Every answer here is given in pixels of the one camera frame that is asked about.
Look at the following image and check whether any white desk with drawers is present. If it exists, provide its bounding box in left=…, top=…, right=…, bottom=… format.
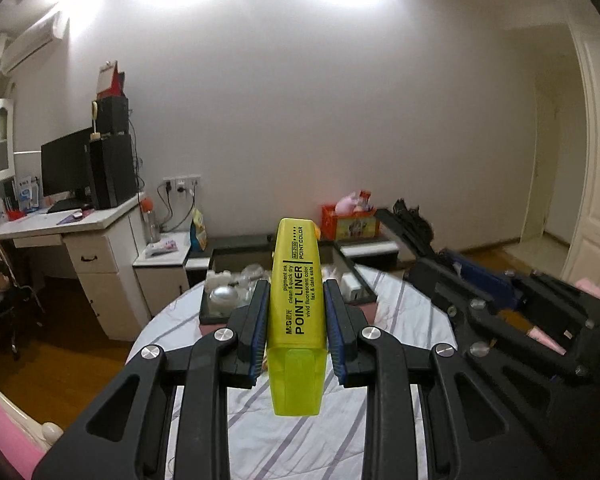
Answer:
left=0, top=191, right=148, bottom=342

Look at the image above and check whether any black computer monitor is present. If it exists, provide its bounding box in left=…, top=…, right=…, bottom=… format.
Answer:
left=41, top=127, right=95, bottom=201

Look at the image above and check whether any black office chair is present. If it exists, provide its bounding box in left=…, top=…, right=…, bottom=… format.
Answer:
left=0, top=260, right=46, bottom=361

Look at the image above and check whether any white low cabinet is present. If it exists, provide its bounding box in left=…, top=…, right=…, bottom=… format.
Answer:
left=337, top=237, right=401, bottom=273

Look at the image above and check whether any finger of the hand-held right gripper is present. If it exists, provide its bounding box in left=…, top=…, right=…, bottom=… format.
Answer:
left=440, top=249, right=600, bottom=321
left=405, top=255, right=600, bottom=386

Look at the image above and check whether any white room door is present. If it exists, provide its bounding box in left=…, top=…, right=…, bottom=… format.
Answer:
left=522, top=72, right=571, bottom=243

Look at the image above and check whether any steel bottle with orange cap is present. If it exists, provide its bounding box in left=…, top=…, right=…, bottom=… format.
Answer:
left=141, top=196, right=161, bottom=245

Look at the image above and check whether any white nightstand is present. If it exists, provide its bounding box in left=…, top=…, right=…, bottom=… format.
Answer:
left=132, top=231, right=193, bottom=316

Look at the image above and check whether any flat printed packet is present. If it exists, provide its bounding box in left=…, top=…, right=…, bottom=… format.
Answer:
left=147, top=239, right=180, bottom=257

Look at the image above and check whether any white wall socket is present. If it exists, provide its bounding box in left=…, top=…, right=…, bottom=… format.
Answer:
left=162, top=175, right=202, bottom=192

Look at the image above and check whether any yellow snack bag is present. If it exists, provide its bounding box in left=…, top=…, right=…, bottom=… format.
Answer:
left=189, top=208, right=209, bottom=251

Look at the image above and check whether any pink quilt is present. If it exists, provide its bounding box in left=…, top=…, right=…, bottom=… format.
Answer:
left=577, top=280, right=600, bottom=311

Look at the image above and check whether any white round night light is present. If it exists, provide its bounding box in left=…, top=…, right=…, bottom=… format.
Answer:
left=207, top=285, right=241, bottom=317

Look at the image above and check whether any black computer tower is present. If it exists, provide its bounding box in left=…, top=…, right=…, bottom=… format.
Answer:
left=89, top=132, right=138, bottom=210

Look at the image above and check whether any blue printed box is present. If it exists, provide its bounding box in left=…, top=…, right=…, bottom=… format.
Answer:
left=17, top=175, right=41, bottom=210

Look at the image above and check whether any red and beige desk calendar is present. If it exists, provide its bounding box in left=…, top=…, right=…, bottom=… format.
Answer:
left=97, top=60, right=127, bottom=100

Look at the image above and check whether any black speaker box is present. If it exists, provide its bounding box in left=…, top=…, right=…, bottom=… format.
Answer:
left=97, top=96, right=131, bottom=136

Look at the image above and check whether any black power cable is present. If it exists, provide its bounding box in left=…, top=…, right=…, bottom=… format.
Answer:
left=157, top=182, right=198, bottom=233

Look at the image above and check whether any pink and cream bed frame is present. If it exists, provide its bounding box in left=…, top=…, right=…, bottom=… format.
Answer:
left=0, top=370, right=66, bottom=480

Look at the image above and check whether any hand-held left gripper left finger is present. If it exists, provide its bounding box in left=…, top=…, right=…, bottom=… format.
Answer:
left=32, top=280, right=272, bottom=480

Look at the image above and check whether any white panelled wardrobe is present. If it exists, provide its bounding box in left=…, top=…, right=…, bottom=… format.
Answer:
left=550, top=0, right=600, bottom=286

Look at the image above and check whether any pink and black storage box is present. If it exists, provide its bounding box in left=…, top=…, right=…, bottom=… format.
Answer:
left=199, top=232, right=378, bottom=325

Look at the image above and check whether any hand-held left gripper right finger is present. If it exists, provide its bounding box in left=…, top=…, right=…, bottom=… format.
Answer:
left=322, top=280, right=546, bottom=480

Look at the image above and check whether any white charger block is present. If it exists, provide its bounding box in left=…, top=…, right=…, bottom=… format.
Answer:
left=341, top=272, right=365, bottom=301

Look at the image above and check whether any black hair clip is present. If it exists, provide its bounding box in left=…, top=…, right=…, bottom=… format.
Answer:
left=374, top=199, right=437, bottom=263

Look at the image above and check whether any yellow highlighter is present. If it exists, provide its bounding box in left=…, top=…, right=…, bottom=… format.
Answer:
left=265, top=218, right=328, bottom=417

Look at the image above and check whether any white wall air conditioner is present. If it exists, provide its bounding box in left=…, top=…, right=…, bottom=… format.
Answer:
left=0, top=10, right=65, bottom=73

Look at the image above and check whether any red printed crate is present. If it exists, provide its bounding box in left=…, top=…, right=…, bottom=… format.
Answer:
left=321, top=203, right=381, bottom=242

